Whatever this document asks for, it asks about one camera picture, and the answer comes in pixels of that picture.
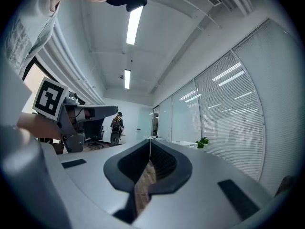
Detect green potted plant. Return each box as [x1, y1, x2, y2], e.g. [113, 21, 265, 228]
[195, 136, 210, 149]

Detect black mesh office chair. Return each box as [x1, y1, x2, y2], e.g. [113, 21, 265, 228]
[83, 118, 105, 149]

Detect person's white printed shirt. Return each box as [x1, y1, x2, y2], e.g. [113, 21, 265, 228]
[0, 0, 62, 128]

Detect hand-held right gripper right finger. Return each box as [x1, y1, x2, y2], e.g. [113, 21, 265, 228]
[132, 139, 273, 229]

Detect white perforated plastic basket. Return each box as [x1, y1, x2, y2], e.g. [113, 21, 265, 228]
[171, 140, 199, 150]

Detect person's left forearm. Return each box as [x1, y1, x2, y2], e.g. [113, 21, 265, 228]
[17, 112, 63, 140]

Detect long ceiling light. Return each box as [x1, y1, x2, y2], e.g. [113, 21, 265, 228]
[124, 69, 132, 90]
[125, 0, 150, 45]

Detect white window blinds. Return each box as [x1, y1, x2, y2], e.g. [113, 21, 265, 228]
[153, 18, 301, 194]

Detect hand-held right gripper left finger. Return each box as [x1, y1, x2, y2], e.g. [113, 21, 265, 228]
[39, 139, 152, 229]

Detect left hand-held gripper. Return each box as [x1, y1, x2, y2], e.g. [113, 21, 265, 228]
[32, 76, 119, 154]

